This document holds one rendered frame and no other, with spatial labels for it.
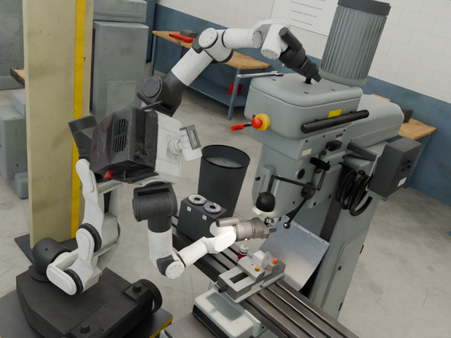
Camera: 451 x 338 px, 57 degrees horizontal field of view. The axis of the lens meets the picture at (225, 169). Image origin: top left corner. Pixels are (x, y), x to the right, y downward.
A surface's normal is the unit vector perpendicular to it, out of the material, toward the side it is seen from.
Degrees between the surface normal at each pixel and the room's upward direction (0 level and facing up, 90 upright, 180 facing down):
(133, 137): 59
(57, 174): 90
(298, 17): 90
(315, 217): 90
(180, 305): 0
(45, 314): 0
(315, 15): 90
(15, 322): 0
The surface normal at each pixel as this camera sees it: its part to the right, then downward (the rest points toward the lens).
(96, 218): -0.52, 0.29
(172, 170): 0.80, -0.15
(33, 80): 0.70, 0.43
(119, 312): 0.18, -0.88
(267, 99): -0.69, 0.21
